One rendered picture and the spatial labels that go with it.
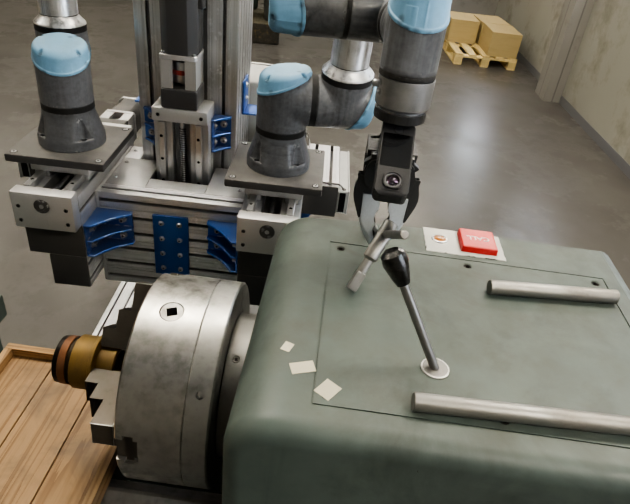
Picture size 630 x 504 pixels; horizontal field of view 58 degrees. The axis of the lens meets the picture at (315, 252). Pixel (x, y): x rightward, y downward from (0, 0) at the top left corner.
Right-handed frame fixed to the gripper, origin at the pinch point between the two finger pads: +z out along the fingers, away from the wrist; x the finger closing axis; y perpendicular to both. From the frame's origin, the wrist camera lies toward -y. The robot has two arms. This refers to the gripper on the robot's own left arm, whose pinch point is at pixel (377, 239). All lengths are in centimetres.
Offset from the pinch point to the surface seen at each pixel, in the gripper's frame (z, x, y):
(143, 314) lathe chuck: 7.2, 31.1, -15.6
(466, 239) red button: 3.6, -15.9, 9.9
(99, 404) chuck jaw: 20.8, 36.7, -20.5
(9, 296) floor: 129, 148, 120
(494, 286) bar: 3.2, -18.1, -3.7
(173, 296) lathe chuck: 6.6, 28.1, -11.7
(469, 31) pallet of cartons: 96, -139, 691
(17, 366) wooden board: 42, 65, 3
